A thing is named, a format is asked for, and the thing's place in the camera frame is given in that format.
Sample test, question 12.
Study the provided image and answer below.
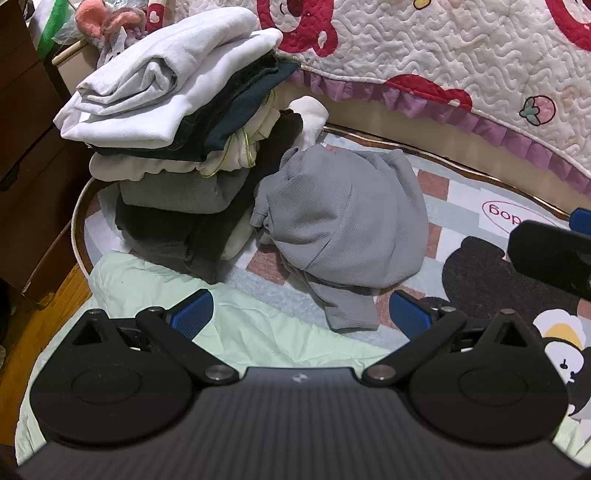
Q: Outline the brown wooden cabinet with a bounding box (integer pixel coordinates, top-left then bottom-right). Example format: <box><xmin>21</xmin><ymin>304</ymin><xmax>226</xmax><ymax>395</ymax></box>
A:
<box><xmin>0</xmin><ymin>0</ymin><xmax>100</xmax><ymax>308</ymax></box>

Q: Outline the grey waffle knit garment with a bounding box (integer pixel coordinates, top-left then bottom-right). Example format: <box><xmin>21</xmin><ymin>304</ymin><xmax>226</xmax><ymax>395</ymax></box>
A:
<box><xmin>249</xmin><ymin>145</ymin><xmax>430</xmax><ymax>333</ymax></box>

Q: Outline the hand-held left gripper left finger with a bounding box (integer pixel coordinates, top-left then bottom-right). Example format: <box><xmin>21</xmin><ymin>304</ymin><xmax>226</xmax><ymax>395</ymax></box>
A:
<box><xmin>68</xmin><ymin>289</ymin><xmax>235</xmax><ymax>385</ymax></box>

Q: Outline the green plastic bag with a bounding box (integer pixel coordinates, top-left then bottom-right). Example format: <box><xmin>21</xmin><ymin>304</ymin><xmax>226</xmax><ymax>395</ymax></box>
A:
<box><xmin>28</xmin><ymin>0</ymin><xmax>85</xmax><ymax>59</ymax></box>

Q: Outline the printed cartoon floor mat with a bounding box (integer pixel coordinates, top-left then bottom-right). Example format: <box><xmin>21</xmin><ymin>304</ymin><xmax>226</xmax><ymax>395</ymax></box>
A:
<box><xmin>71</xmin><ymin>124</ymin><xmax>591</xmax><ymax>462</ymax></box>

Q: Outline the cream garment with yellow trim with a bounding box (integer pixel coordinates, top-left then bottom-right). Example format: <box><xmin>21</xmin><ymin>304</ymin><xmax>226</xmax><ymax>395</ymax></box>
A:
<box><xmin>89</xmin><ymin>90</ymin><xmax>282</xmax><ymax>183</ymax></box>

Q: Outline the wooden stick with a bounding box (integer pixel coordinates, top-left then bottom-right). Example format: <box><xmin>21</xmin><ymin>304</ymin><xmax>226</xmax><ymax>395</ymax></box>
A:
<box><xmin>52</xmin><ymin>39</ymin><xmax>91</xmax><ymax>66</ymax></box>

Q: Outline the grey-green folded garment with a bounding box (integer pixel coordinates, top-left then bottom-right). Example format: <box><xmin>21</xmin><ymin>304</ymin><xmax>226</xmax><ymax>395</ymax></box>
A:
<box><xmin>119</xmin><ymin>170</ymin><xmax>252</xmax><ymax>216</ymax></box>

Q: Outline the white quilted bedspread red print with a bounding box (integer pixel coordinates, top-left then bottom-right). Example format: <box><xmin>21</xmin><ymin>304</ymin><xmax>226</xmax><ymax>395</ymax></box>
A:
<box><xmin>150</xmin><ymin>0</ymin><xmax>591</xmax><ymax>186</ymax></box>

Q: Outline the light green quilt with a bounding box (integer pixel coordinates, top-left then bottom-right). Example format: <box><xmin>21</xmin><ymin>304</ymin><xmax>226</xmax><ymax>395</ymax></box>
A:
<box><xmin>14</xmin><ymin>251</ymin><xmax>403</xmax><ymax>467</ymax></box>

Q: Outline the dark teal folded garment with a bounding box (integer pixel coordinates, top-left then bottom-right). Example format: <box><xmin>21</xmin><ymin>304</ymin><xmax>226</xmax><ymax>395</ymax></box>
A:
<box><xmin>185</xmin><ymin>60</ymin><xmax>301</xmax><ymax>160</ymax></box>

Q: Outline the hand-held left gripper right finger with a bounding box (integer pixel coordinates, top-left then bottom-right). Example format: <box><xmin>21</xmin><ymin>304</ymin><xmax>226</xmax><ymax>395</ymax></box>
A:
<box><xmin>362</xmin><ymin>290</ymin><xmax>542</xmax><ymax>388</ymax></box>

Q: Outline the pink plush toy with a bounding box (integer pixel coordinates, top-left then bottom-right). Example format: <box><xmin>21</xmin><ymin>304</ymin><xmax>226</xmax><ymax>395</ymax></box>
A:
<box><xmin>75</xmin><ymin>0</ymin><xmax>149</xmax><ymax>47</ymax></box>

